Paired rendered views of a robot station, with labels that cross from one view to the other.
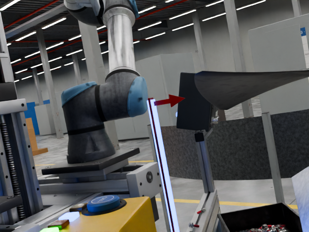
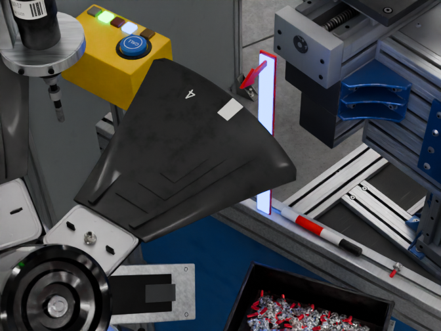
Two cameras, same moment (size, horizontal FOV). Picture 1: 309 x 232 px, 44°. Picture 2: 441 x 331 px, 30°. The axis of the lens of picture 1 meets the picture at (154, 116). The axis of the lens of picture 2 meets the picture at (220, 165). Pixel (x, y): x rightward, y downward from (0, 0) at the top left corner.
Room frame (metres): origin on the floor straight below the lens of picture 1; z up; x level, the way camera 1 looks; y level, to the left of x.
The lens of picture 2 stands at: (0.92, -0.77, 1.90)
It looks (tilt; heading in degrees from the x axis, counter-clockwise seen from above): 49 degrees down; 111
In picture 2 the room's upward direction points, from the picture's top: 2 degrees counter-clockwise
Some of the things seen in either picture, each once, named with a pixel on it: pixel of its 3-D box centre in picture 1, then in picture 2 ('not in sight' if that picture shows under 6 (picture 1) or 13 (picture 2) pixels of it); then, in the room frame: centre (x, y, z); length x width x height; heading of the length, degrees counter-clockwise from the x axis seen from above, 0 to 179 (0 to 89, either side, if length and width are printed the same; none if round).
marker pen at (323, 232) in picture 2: not in sight; (321, 231); (0.79, -0.01, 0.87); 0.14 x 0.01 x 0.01; 164
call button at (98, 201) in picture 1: (103, 205); (133, 46); (0.46, 0.08, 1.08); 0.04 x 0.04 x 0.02
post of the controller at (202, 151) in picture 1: (204, 161); not in sight; (1.21, -0.13, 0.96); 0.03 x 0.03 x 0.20; 74
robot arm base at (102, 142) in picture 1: (88, 142); not in sight; (1.19, 0.22, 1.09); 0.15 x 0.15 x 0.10
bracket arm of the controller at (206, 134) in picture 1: (204, 131); not in sight; (1.31, -0.16, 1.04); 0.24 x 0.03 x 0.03; 164
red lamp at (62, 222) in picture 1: (58, 224); (117, 22); (0.41, 0.12, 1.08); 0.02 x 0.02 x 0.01; 74
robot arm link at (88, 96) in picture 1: (83, 105); not in sight; (1.19, 0.21, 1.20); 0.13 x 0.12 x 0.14; 85
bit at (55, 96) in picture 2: not in sight; (56, 99); (0.60, -0.33, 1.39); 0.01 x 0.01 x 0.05
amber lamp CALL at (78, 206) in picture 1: (78, 207); (147, 33); (0.47, 0.11, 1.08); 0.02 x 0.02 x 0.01; 74
